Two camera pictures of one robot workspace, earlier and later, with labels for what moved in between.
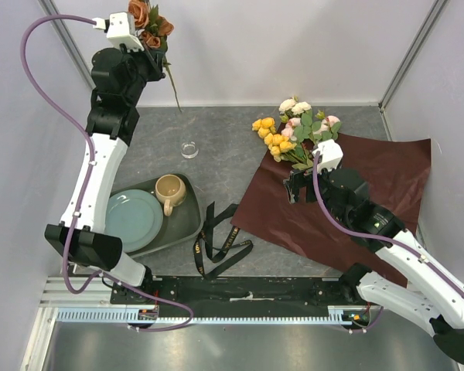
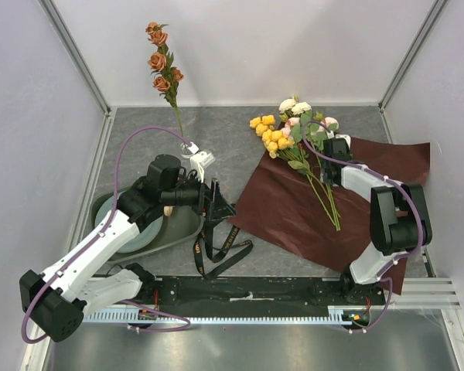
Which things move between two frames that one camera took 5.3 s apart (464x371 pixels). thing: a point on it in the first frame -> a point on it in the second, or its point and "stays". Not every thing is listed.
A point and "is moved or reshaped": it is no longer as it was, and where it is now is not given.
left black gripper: [154, 58] -> [221, 208]
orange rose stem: [152, 29] is moved or reshaped
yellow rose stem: [278, 144] stays
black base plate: [237, 292] stays
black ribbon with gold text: [208, 265] stays
